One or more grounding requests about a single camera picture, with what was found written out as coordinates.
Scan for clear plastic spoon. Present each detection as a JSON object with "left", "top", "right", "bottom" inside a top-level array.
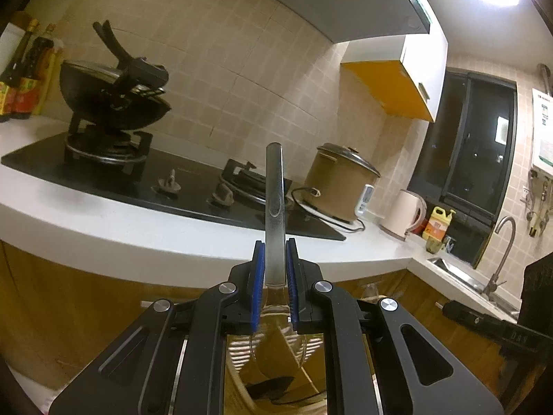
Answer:
[
  {"left": 250, "top": 142, "right": 306, "bottom": 379},
  {"left": 360, "top": 282, "right": 387, "bottom": 303}
]

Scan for metal sink faucet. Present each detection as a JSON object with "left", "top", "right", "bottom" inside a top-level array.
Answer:
[{"left": 481, "top": 215, "right": 517, "bottom": 302}]

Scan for wooden base cabinets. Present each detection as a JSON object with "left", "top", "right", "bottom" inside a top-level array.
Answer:
[{"left": 1, "top": 243, "right": 506, "bottom": 394}]

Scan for tan plastic utensil basket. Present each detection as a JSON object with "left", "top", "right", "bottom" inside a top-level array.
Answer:
[{"left": 223, "top": 331, "right": 327, "bottom": 414}]

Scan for yellow dish soap bottle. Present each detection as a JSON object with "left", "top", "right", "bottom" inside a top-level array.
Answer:
[{"left": 422, "top": 206, "right": 456, "bottom": 254}]

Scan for black ladle spoon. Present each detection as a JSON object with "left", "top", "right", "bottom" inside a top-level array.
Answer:
[{"left": 246, "top": 377, "right": 294, "bottom": 400}]

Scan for pink electric kettle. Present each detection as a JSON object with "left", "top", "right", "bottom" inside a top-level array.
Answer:
[{"left": 379, "top": 189, "right": 428, "bottom": 240}]

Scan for dark window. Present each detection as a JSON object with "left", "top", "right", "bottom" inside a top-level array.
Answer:
[{"left": 408, "top": 70, "right": 517, "bottom": 266}]

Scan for black gas stove top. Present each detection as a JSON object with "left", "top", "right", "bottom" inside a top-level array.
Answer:
[{"left": 0, "top": 128, "right": 348, "bottom": 243}]

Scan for brown rice cooker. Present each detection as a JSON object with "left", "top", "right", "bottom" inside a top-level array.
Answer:
[{"left": 290, "top": 142, "right": 381, "bottom": 231}]

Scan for white water heater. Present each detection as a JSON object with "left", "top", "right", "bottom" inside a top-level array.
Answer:
[{"left": 532, "top": 89, "right": 553, "bottom": 179}]

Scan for black wok with lid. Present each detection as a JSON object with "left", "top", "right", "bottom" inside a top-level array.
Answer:
[{"left": 59, "top": 21, "right": 171, "bottom": 130}]

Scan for yellow oil bottle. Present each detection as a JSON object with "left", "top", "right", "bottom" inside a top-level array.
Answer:
[{"left": 32, "top": 38, "right": 64, "bottom": 115}]

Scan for red label sauce bottle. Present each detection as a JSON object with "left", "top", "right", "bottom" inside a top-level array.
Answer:
[{"left": 11, "top": 24, "right": 55, "bottom": 119}]

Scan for dark soy sauce bottle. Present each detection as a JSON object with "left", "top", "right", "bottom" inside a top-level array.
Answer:
[{"left": 0, "top": 18, "right": 39, "bottom": 123}]

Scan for white refrigerator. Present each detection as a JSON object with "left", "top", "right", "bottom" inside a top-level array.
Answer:
[{"left": 0, "top": 22, "right": 25, "bottom": 73}]

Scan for white wall cabinet orange bottom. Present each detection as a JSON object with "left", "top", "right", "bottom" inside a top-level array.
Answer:
[{"left": 341, "top": 25, "right": 448, "bottom": 123}]

